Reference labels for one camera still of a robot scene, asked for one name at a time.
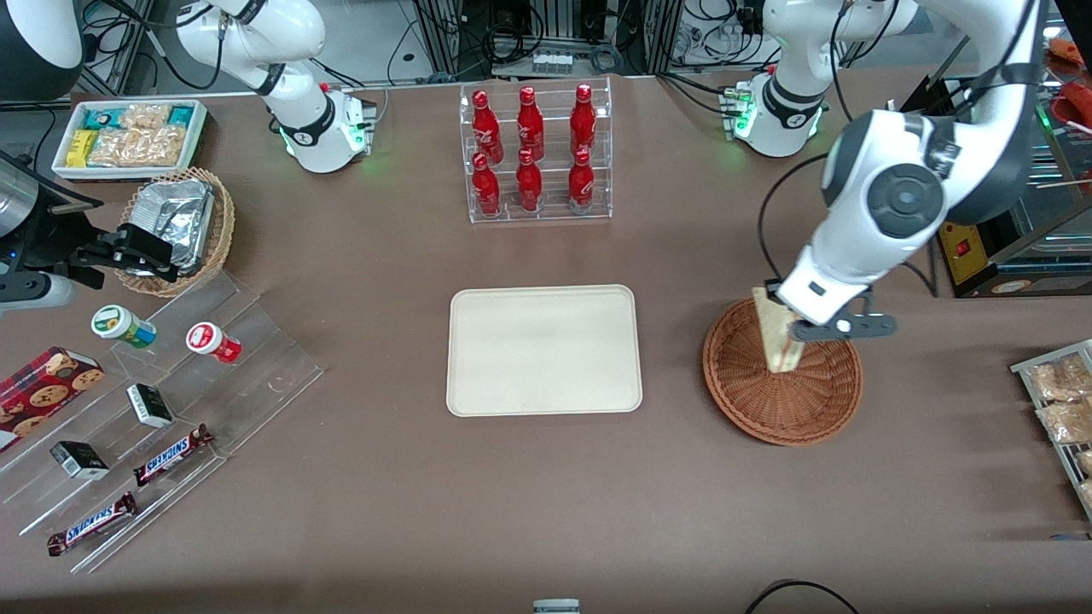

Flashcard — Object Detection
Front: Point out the beige rectangular tray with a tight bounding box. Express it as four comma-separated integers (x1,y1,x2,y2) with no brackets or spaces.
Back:
445,284,643,418

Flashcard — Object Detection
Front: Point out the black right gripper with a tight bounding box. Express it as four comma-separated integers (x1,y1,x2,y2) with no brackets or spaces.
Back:
26,192,182,287

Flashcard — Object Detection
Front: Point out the silver foil package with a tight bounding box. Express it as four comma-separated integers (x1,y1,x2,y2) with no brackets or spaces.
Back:
130,177,216,275

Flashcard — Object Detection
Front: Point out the triangle sandwich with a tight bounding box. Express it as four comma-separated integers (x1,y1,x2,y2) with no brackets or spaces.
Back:
751,287,810,374

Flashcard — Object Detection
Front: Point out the black floor cable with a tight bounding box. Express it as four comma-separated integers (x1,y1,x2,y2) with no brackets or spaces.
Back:
744,580,863,614

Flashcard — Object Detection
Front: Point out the brown round wicker basket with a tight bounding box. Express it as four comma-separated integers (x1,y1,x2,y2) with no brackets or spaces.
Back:
702,294,864,447

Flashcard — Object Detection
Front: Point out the white rectangular snack bin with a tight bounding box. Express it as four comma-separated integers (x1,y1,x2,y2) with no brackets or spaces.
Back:
51,99,209,182

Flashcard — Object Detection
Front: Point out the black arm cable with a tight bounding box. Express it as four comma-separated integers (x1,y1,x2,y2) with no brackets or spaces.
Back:
757,152,833,284

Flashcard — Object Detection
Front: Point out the red cookie box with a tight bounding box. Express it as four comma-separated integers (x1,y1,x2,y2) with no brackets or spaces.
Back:
0,346,106,453

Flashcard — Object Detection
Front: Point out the red lid snack cup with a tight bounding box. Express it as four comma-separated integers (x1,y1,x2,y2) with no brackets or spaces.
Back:
186,321,242,365

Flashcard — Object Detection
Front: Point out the red cola bottle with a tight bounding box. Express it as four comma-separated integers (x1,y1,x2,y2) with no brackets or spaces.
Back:
472,152,502,217
570,83,597,159
516,148,544,213
516,85,545,161
472,90,504,165
568,147,595,214

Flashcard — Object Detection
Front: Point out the clear bag of pastries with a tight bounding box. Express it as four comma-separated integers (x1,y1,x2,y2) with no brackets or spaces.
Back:
1037,399,1092,444
1026,354,1092,402

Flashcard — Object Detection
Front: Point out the clear acrylic bottle rack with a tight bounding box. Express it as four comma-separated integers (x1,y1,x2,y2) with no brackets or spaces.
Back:
459,77,613,224

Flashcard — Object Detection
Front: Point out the clear acrylic step display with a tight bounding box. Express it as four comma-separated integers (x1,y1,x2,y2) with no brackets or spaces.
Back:
0,269,325,574

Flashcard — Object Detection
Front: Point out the small black box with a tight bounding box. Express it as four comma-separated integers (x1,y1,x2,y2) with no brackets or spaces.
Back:
49,440,110,480
126,383,174,429

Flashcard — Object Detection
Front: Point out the black glass display case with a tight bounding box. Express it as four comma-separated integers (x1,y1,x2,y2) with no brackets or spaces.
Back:
900,34,1092,299

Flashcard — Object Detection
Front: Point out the light woven wicker basket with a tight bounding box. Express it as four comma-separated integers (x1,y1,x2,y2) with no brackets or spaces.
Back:
113,166,236,298

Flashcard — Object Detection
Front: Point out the grey snack rack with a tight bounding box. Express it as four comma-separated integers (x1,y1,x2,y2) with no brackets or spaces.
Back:
1010,339,1092,521

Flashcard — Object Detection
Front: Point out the Snickers chocolate bar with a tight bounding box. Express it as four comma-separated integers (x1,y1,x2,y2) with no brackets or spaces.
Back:
47,492,139,557
133,424,214,488

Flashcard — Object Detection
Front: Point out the large clear cracker bag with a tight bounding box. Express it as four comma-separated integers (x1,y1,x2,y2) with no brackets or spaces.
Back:
85,125,189,169

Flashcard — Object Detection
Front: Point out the green lid snack cup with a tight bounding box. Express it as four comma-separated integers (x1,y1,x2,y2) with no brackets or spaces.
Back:
91,304,158,350

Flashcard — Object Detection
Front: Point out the clear rice cracker bag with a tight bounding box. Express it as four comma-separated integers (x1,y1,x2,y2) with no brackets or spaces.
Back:
119,102,177,131

